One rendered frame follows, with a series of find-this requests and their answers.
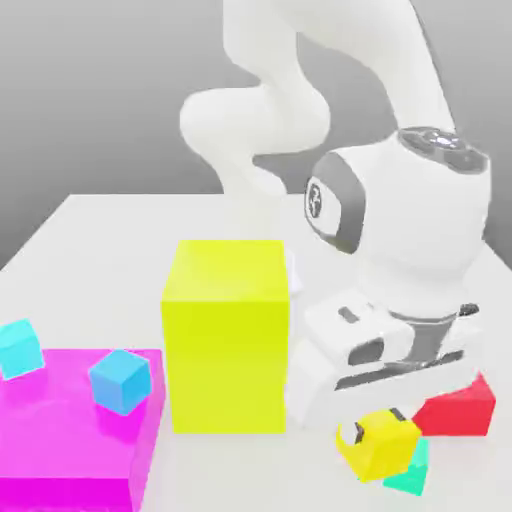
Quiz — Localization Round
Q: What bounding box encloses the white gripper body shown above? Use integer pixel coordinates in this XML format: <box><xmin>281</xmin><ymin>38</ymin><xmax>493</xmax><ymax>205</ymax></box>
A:
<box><xmin>285</xmin><ymin>326</ymin><xmax>486</xmax><ymax>430</ymax></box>

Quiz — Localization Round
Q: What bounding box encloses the small yellow cube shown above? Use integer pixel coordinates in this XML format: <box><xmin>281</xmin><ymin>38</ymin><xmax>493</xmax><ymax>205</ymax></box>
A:
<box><xmin>334</xmin><ymin>408</ymin><xmax>424</xmax><ymax>484</ymax></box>

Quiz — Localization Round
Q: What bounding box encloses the small red cube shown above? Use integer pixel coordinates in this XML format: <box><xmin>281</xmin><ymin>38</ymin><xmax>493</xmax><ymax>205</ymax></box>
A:
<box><xmin>411</xmin><ymin>371</ymin><xmax>498</xmax><ymax>438</ymax></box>

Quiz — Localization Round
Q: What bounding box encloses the small green cube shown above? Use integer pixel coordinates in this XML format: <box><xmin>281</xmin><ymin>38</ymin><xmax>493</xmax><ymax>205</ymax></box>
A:
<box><xmin>382</xmin><ymin>436</ymin><xmax>430</xmax><ymax>498</ymax></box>

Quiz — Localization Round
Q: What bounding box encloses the small blue cube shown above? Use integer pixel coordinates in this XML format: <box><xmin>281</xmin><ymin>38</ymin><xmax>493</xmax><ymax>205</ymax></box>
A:
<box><xmin>88</xmin><ymin>348</ymin><xmax>152</xmax><ymax>418</ymax></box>

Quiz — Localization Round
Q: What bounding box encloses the small cyan cube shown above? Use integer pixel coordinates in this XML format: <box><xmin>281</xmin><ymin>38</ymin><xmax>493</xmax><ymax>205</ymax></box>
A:
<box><xmin>0</xmin><ymin>318</ymin><xmax>46</xmax><ymax>382</ymax></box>

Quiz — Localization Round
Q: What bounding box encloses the large yellow box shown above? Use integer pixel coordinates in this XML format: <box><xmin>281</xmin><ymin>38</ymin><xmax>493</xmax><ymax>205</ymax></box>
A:
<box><xmin>160</xmin><ymin>239</ymin><xmax>292</xmax><ymax>436</ymax></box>

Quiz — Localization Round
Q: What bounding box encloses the large magenta box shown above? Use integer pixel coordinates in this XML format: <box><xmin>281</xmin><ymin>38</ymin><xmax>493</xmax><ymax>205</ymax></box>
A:
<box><xmin>0</xmin><ymin>348</ymin><xmax>166</xmax><ymax>512</ymax></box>

